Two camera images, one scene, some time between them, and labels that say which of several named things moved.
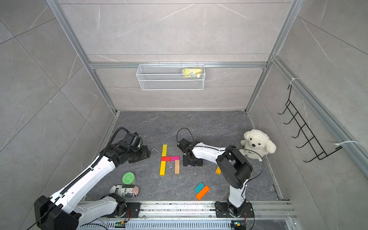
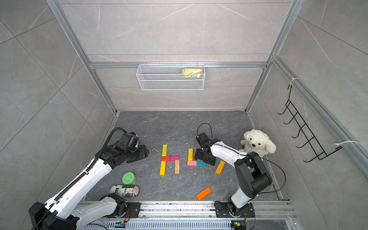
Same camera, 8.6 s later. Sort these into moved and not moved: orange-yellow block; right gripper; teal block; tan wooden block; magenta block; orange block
Moved: right gripper; teal block
Not moved: magenta block; orange block; tan wooden block; orange-yellow block
